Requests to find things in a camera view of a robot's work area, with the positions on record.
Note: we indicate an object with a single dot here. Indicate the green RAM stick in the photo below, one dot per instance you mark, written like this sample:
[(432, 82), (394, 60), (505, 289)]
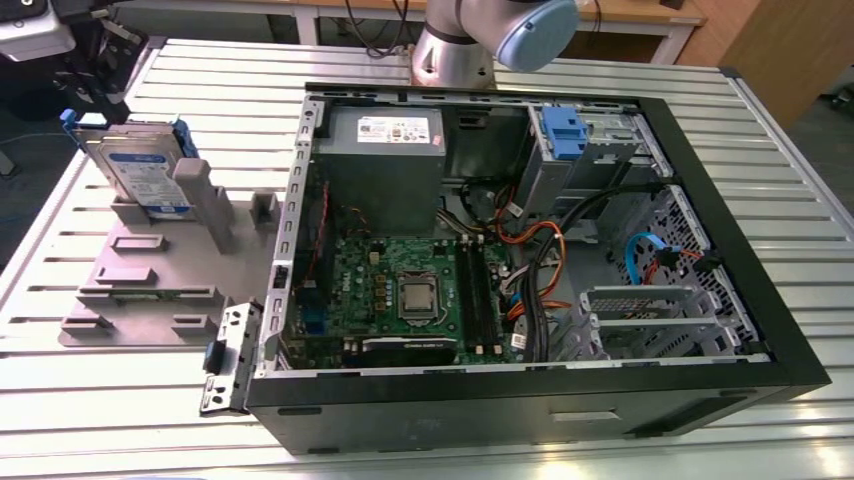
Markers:
[(143, 297)]

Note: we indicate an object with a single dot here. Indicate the grey parts rack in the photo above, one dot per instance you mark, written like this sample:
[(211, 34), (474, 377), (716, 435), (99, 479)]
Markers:
[(187, 270)]

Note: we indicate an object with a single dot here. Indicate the CPU socket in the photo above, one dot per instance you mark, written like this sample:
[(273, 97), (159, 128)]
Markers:
[(421, 276)]

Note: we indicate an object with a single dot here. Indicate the brown wooden cabinet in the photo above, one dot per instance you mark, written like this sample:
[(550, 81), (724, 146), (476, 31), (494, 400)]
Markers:
[(788, 50)]

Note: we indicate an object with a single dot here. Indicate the hard disk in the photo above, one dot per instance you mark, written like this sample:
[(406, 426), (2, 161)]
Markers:
[(143, 170)]

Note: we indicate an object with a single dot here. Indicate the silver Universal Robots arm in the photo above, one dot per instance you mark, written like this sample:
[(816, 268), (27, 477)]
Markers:
[(454, 50)]

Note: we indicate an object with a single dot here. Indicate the black graphics card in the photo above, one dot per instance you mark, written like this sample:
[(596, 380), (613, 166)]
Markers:
[(401, 350)]

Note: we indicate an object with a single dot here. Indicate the black PC case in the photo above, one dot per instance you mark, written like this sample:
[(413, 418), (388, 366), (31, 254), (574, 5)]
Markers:
[(468, 410)]

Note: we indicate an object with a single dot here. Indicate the black RAM slot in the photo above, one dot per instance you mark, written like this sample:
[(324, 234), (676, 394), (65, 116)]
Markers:
[(473, 300), (489, 300)]

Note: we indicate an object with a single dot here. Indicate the wooden desk white frame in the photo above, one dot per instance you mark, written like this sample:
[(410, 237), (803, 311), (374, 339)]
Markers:
[(641, 21)]

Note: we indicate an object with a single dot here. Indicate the blue drive latch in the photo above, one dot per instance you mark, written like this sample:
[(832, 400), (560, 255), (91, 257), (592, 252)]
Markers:
[(564, 130)]

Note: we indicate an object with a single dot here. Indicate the metal optical drive cage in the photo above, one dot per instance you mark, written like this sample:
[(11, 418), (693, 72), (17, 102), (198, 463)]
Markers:
[(574, 175)]

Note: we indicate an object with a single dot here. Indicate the silver CPU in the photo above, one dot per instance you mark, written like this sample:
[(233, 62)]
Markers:
[(420, 299)]

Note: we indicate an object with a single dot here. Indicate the metal expansion card bracket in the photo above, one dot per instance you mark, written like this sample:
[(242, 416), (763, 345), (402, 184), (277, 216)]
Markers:
[(235, 325)]

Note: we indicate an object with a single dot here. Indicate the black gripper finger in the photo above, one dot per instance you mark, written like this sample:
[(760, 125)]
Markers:
[(123, 60)]

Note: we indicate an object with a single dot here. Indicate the green motherboard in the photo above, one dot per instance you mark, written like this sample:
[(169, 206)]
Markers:
[(361, 280)]

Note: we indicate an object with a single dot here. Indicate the grey power supply unit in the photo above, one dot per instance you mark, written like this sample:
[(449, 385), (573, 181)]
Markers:
[(381, 190)]

